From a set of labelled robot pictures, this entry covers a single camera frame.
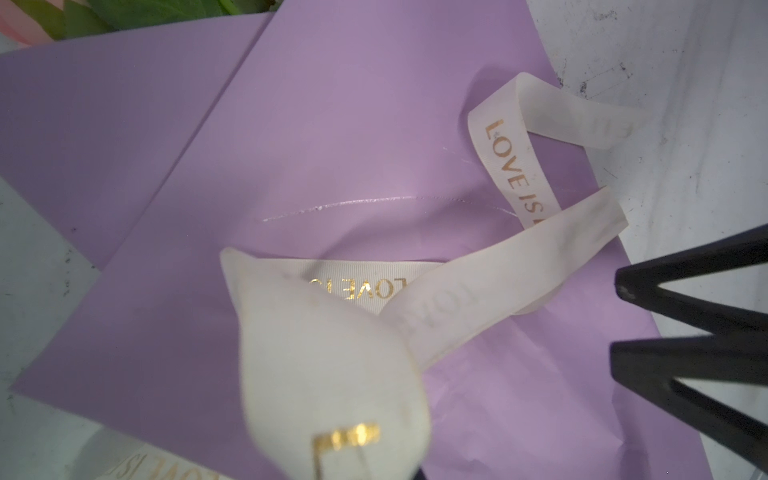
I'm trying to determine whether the white ribbon string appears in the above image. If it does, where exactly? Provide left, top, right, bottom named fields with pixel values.
left=71, top=71, right=652, bottom=480

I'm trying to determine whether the white blue fake rose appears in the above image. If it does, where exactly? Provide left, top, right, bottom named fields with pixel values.
left=63, top=0, right=283, bottom=39

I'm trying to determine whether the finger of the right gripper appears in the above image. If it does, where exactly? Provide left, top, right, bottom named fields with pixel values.
left=615, top=225, right=767, bottom=335
left=610, top=334, right=767, bottom=471

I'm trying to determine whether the pink purple wrapping paper sheet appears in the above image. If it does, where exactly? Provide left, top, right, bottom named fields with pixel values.
left=0, top=0, right=715, bottom=480

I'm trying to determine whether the light pink fake rose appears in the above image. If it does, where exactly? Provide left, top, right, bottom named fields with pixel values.
left=1, top=0, right=66, bottom=46

